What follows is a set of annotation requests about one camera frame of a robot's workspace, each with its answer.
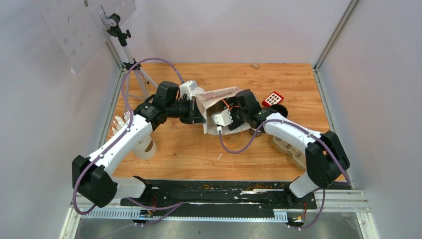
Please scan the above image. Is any red box with white grid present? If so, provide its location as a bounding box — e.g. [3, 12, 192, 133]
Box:
[262, 91, 284, 110]

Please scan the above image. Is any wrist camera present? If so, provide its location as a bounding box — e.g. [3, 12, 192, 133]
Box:
[179, 80, 198, 100]
[212, 109, 233, 126]

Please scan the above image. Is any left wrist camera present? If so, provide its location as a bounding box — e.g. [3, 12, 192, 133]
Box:
[179, 80, 198, 100]

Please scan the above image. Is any dark coffee cup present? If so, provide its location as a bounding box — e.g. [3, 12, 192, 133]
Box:
[250, 128, 264, 137]

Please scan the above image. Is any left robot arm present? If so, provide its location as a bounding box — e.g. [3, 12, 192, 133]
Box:
[72, 80, 206, 208]

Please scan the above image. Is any paper bag with orange handles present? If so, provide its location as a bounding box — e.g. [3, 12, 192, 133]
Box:
[196, 87, 250, 136]

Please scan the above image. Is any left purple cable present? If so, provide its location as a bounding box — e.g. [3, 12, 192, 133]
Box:
[72, 57, 185, 228]

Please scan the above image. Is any cardboard cup carrier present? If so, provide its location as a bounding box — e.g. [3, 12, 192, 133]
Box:
[272, 136, 307, 171]

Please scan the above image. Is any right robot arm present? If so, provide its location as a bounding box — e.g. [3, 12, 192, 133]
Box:
[234, 89, 350, 208]

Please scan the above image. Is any white lid stack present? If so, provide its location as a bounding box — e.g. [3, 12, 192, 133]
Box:
[191, 87, 205, 97]

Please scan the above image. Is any black cup stack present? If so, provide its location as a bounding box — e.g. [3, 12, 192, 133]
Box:
[271, 104, 288, 118]

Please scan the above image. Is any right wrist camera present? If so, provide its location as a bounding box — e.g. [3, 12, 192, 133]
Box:
[212, 109, 233, 126]

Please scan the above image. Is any purple cable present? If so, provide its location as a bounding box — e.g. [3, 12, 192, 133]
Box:
[217, 119, 352, 230]
[72, 57, 185, 228]

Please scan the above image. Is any white cup with paper sleeves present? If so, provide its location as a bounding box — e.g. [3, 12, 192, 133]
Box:
[111, 112, 157, 160]

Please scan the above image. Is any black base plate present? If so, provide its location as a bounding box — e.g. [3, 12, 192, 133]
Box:
[120, 180, 317, 218]

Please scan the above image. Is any white perforated panel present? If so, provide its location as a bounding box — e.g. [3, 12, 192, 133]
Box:
[33, 0, 136, 74]

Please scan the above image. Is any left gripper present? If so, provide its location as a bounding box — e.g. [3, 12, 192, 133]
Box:
[167, 97, 207, 124]

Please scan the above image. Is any grey tripod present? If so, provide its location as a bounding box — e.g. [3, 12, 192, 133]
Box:
[104, 13, 156, 99]

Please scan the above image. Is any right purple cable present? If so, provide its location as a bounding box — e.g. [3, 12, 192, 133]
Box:
[217, 119, 352, 230]

